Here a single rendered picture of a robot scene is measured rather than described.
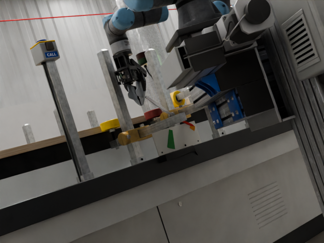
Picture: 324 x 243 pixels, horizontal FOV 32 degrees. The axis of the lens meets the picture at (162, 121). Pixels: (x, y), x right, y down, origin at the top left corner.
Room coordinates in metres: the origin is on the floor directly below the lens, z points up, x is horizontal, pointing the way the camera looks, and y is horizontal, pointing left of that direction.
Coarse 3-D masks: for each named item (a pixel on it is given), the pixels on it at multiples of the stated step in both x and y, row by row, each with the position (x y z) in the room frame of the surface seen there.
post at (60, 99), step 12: (48, 72) 1.97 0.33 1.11; (48, 84) 1.99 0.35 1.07; (60, 84) 1.99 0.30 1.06; (60, 96) 1.97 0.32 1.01; (60, 108) 1.97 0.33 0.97; (60, 120) 1.97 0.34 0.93; (72, 120) 1.99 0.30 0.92; (72, 132) 1.98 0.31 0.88; (72, 144) 1.97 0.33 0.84; (72, 156) 1.97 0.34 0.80; (84, 156) 1.99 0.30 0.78; (84, 168) 1.98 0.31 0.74; (84, 180) 1.96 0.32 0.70
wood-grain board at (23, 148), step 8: (192, 104) 2.73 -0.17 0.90; (136, 120) 2.46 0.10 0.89; (144, 120) 2.49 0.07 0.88; (96, 128) 2.31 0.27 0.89; (64, 136) 2.19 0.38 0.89; (80, 136) 2.24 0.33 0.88; (32, 144) 2.09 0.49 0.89; (40, 144) 2.12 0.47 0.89; (48, 144) 2.14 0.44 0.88; (56, 144) 2.18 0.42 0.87; (0, 152) 2.00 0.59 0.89; (8, 152) 2.02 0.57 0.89; (16, 152) 2.04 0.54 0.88; (24, 152) 2.07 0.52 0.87
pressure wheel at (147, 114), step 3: (156, 108) 2.44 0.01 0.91; (159, 108) 2.45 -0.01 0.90; (147, 111) 2.44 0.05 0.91; (150, 111) 2.44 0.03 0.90; (153, 111) 2.44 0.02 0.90; (156, 111) 2.44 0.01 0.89; (159, 111) 2.45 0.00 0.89; (144, 114) 2.46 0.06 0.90; (147, 114) 2.45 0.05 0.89; (150, 114) 2.44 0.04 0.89; (153, 114) 2.44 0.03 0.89; (156, 114) 2.44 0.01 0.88; (159, 114) 2.44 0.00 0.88; (147, 117) 2.45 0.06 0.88; (150, 117) 2.44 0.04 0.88; (153, 117) 2.44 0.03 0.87; (156, 117) 2.47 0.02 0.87; (147, 120) 2.47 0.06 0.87; (153, 120) 2.47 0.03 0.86
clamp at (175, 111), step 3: (177, 108) 2.34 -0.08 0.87; (180, 108) 2.36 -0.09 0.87; (171, 111) 2.32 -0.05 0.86; (174, 111) 2.33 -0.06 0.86; (177, 111) 2.34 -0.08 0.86; (162, 114) 2.32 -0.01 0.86; (165, 114) 2.30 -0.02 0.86; (189, 114) 2.38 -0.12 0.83; (162, 117) 2.32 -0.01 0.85; (165, 117) 2.31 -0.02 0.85; (168, 117) 2.30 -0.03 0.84; (186, 117) 2.37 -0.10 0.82
